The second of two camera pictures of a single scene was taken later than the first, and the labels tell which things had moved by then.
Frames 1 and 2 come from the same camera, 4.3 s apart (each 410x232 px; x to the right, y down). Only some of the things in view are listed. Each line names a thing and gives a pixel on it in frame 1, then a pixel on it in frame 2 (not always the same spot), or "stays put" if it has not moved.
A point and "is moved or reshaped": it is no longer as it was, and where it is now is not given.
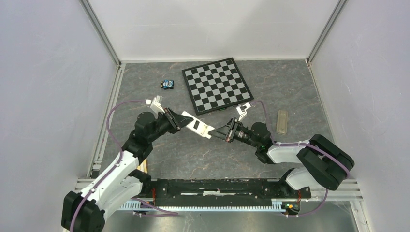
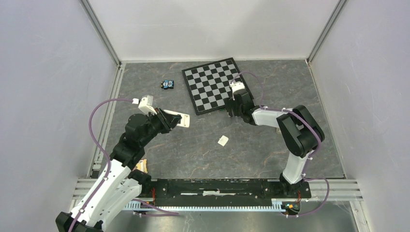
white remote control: (198, 126) is moved or reshaped
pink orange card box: (143, 166) stays put
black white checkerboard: (216, 85) stays put
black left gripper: (176, 121) stays put
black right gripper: (224, 132) to (230, 102)
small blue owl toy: (166, 84) stays put
